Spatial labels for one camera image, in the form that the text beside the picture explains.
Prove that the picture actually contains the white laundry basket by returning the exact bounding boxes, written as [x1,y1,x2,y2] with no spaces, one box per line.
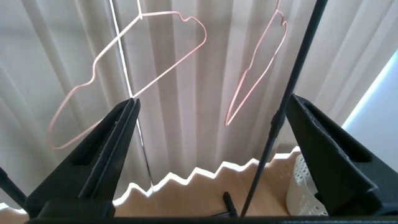
[285,154,329,217]

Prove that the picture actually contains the beige curtain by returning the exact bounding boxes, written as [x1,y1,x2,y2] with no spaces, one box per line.
[0,0,398,206]

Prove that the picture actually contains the pink clothes hanger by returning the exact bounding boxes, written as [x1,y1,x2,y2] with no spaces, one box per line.
[47,0,208,151]
[224,0,289,127]

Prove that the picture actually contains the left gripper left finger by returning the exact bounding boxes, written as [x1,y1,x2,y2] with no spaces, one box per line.
[24,98,141,218]

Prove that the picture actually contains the black clothes rack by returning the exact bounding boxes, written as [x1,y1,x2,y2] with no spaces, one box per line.
[0,0,329,218]

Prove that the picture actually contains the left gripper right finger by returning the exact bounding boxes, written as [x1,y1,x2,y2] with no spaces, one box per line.
[284,95,398,217]

